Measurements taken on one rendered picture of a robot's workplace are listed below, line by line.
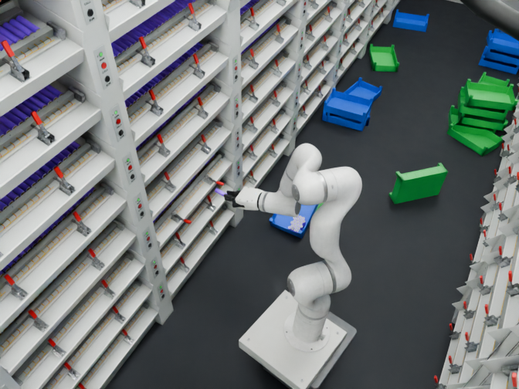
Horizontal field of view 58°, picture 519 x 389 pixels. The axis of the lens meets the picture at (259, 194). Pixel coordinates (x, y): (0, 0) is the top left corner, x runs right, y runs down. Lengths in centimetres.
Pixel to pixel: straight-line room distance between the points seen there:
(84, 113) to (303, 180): 66
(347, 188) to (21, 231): 94
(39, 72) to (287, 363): 134
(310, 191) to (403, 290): 130
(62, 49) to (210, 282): 154
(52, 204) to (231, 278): 129
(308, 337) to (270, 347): 16
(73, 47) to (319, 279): 104
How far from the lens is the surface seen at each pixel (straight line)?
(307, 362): 197
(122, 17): 146
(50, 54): 133
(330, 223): 153
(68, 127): 141
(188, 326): 241
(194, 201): 218
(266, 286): 251
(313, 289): 166
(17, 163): 134
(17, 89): 124
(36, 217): 146
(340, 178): 147
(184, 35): 175
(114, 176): 165
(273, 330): 202
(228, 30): 196
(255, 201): 192
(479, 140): 364
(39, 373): 187
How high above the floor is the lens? 212
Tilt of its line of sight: 47 degrees down
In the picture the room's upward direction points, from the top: 1 degrees clockwise
